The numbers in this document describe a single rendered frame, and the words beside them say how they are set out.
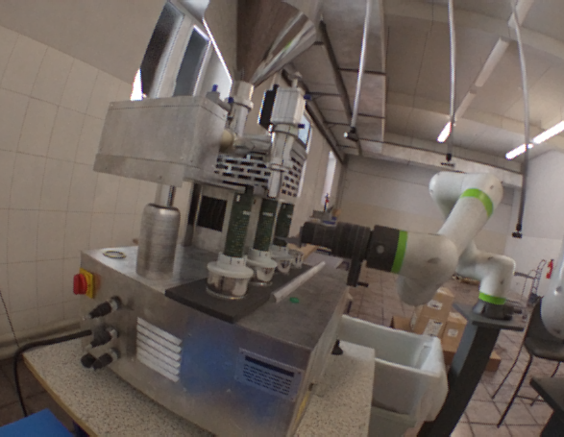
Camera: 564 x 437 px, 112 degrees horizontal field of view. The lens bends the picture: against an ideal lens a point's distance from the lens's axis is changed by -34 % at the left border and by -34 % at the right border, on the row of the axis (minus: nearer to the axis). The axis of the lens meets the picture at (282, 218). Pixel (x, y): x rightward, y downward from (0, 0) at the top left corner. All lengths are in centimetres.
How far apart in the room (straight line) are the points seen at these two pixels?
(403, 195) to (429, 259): 1025
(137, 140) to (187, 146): 12
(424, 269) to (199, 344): 42
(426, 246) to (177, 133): 49
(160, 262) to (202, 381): 21
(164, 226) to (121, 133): 21
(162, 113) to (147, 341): 39
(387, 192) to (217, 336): 1049
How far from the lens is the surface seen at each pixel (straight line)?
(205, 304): 40
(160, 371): 52
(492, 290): 124
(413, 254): 57
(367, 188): 1080
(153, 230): 49
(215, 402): 48
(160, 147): 50
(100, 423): 60
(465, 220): 83
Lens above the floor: 119
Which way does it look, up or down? 3 degrees down
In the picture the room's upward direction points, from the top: 11 degrees clockwise
